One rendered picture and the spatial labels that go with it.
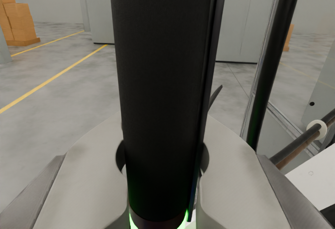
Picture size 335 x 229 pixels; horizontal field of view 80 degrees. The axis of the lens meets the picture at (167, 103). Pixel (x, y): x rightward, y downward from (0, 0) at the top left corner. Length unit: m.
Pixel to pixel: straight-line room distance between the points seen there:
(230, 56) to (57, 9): 10.81
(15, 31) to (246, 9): 6.94
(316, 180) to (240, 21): 5.33
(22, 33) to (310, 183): 8.15
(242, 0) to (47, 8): 11.32
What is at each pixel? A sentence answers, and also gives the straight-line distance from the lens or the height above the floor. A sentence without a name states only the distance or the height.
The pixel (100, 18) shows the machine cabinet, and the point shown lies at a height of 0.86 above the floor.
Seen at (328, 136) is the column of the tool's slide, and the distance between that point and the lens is 0.83.
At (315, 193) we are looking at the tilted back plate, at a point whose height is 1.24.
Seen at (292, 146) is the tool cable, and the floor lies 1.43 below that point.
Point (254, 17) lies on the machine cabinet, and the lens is 5.82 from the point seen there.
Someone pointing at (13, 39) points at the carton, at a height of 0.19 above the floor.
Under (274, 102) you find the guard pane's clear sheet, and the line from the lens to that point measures 1.41.
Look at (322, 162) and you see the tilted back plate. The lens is 0.58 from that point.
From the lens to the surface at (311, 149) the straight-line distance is 1.15.
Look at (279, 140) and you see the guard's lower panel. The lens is 1.36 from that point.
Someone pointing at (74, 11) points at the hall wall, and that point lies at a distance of 13.68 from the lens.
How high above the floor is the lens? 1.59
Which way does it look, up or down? 28 degrees down
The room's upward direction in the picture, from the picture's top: 2 degrees clockwise
